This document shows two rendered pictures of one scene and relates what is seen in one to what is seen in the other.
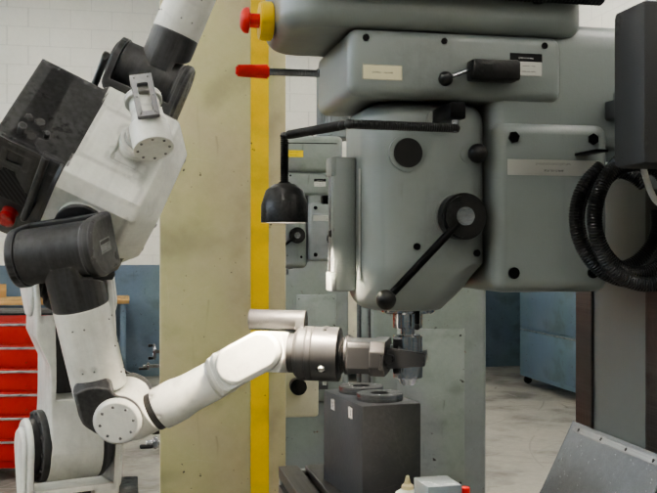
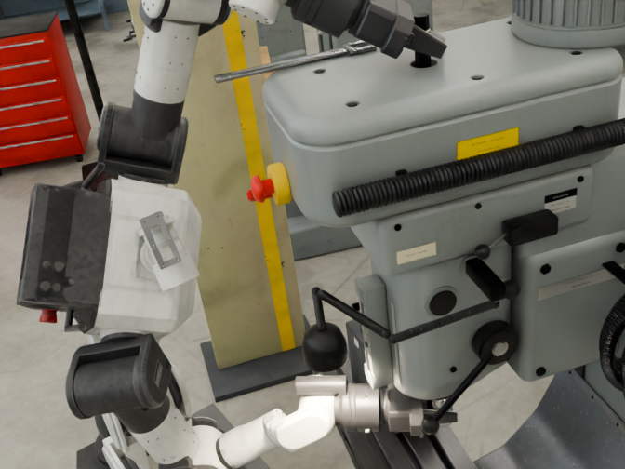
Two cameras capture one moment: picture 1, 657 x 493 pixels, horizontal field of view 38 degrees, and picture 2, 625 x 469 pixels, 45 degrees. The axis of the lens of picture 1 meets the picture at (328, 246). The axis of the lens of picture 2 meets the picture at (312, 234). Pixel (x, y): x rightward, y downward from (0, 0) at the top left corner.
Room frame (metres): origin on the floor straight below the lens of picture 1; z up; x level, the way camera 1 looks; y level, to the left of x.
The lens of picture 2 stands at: (0.52, 0.07, 2.25)
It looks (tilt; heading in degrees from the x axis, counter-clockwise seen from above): 31 degrees down; 0
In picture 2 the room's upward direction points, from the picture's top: 8 degrees counter-clockwise
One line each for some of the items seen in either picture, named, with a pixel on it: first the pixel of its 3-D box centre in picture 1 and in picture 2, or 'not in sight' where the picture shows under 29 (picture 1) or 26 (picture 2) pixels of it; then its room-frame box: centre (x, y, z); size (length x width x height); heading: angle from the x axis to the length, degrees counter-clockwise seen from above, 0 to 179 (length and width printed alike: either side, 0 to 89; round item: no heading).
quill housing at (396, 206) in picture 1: (410, 208); (437, 302); (1.53, -0.13, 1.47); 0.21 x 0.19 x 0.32; 12
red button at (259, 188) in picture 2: (250, 20); (263, 187); (1.48, 0.12, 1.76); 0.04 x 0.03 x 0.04; 12
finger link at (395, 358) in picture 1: (405, 359); (440, 419); (1.50, -0.12, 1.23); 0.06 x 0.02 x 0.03; 80
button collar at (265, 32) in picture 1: (265, 21); (279, 183); (1.48, 0.10, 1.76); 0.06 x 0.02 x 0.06; 12
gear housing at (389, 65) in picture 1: (433, 78); (455, 188); (1.54, -0.17, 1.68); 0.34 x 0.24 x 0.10; 102
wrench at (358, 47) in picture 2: not in sight; (295, 61); (1.60, 0.05, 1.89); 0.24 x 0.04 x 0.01; 103
